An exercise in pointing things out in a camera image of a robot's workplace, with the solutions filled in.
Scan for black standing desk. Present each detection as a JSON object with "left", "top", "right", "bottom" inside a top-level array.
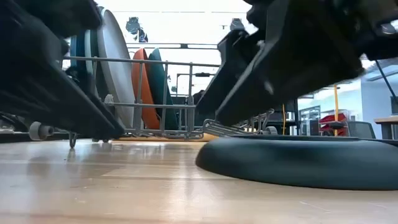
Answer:
[{"left": 267, "top": 99, "right": 300, "bottom": 136}]

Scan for grey wire dish rack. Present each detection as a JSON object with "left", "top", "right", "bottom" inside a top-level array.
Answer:
[{"left": 29, "top": 55, "right": 278, "bottom": 149}]

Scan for wooden workbench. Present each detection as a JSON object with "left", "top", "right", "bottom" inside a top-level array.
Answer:
[{"left": 374, "top": 116, "right": 398, "bottom": 140}]

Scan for red storage bins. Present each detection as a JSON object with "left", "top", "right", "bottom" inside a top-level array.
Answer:
[{"left": 319, "top": 113, "right": 348, "bottom": 137}]

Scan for slanted black cable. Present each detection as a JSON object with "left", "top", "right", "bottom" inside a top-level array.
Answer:
[{"left": 374, "top": 60, "right": 398, "bottom": 105}]

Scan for teal plate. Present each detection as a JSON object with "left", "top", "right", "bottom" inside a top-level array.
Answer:
[{"left": 147, "top": 47, "right": 180, "bottom": 131}]

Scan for black plate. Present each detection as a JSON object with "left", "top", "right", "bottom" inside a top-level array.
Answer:
[{"left": 195, "top": 136, "right": 398, "bottom": 191}]

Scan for grey plate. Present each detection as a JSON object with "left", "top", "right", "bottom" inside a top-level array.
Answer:
[{"left": 95, "top": 7, "right": 137, "bottom": 129}]

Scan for light blue plate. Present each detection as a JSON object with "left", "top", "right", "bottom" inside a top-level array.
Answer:
[{"left": 83, "top": 29, "right": 100, "bottom": 103}]

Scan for thin yellow cable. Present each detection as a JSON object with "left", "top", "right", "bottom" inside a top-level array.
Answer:
[{"left": 281, "top": 104, "right": 287, "bottom": 136}]

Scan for grey office chair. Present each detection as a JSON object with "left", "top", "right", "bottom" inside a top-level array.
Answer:
[{"left": 347, "top": 121, "right": 377, "bottom": 139}]

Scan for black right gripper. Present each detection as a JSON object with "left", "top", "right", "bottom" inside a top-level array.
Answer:
[{"left": 215, "top": 0, "right": 398, "bottom": 127}]

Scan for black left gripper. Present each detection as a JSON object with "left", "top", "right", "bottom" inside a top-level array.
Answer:
[{"left": 0, "top": 0, "right": 125, "bottom": 140}]

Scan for black ceiling-hung device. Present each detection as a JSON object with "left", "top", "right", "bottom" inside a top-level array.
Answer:
[{"left": 125, "top": 17, "right": 149, "bottom": 44}]

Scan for thick yellow hanging cable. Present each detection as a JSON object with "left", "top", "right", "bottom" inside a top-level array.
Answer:
[{"left": 333, "top": 83, "right": 340, "bottom": 137}]

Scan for person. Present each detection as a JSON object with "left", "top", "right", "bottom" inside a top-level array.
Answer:
[{"left": 191, "top": 89, "right": 206, "bottom": 106}]

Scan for orange plate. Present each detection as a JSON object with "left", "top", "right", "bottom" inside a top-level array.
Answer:
[{"left": 131, "top": 48, "right": 162, "bottom": 131}]

